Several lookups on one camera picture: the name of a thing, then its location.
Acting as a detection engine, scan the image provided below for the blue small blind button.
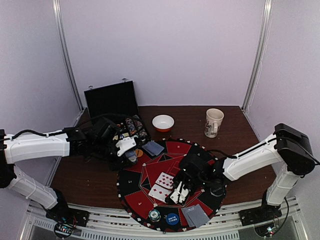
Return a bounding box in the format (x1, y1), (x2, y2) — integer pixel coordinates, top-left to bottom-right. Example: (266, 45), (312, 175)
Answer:
(165, 213), (180, 226)

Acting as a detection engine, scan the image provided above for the blue backed card deck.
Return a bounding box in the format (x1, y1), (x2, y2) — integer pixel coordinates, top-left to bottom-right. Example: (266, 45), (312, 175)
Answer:
(125, 150), (138, 165)

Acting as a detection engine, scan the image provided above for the right aluminium frame post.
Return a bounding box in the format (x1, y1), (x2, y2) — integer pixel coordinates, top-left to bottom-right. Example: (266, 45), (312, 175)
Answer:
(242, 0), (274, 113)

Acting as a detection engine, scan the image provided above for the black poker chip case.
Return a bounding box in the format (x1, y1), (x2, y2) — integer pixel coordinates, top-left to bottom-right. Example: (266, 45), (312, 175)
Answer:
(84, 80), (151, 141)

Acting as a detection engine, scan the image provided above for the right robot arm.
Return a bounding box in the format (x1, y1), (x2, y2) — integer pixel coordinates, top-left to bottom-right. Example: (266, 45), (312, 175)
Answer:
(165, 123), (320, 221)

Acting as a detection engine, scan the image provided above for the orange big blind button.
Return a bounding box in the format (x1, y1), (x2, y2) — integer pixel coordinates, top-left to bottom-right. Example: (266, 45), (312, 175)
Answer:
(135, 149), (144, 158)

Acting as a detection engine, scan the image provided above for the face-up diamonds card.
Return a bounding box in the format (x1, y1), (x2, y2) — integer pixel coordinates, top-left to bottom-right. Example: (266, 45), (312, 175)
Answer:
(148, 184), (172, 203)
(155, 172), (174, 190)

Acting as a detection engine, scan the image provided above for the left aluminium frame post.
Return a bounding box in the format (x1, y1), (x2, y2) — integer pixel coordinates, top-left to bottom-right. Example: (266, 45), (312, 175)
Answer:
(52, 0), (84, 112)

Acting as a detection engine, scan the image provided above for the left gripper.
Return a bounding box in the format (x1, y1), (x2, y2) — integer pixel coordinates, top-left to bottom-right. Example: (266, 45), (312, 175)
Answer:
(91, 139), (133, 172)

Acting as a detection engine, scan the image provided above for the chip row in case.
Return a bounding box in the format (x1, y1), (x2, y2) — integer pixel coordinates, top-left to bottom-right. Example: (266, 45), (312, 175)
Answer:
(125, 117), (139, 137)
(133, 115), (149, 139)

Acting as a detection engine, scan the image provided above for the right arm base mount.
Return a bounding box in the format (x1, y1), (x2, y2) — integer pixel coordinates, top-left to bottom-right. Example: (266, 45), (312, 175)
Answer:
(239, 206), (282, 239)

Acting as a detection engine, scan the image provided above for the dealt face-down card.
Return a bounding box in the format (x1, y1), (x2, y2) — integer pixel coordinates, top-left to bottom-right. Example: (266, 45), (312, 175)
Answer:
(195, 204), (210, 228)
(141, 141), (162, 156)
(147, 141), (165, 157)
(181, 205), (199, 227)

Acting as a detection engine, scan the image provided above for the white bowl orange outside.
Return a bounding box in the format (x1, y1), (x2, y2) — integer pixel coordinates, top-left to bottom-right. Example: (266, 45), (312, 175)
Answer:
(152, 114), (175, 133)

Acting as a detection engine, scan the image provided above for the aluminium frame post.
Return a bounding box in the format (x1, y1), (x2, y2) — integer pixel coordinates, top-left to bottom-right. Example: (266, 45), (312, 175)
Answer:
(52, 0), (84, 112)
(242, 0), (274, 113)

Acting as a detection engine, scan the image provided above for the dice and buttons pile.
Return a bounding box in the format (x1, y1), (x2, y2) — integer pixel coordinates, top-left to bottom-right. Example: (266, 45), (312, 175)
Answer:
(111, 123), (126, 134)

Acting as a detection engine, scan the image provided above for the stack of poker chips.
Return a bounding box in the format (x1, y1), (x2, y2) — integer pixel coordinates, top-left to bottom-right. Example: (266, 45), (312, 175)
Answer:
(148, 209), (161, 223)

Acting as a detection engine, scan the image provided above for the round red black poker mat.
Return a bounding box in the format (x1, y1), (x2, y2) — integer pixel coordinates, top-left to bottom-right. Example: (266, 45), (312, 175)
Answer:
(117, 138), (227, 233)

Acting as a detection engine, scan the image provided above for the cream ceramic mug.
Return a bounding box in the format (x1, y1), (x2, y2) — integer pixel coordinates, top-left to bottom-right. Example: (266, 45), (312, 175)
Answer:
(204, 108), (225, 138)

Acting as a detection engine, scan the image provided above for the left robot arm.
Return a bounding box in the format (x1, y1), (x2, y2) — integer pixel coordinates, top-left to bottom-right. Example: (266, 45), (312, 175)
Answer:
(0, 117), (137, 222)

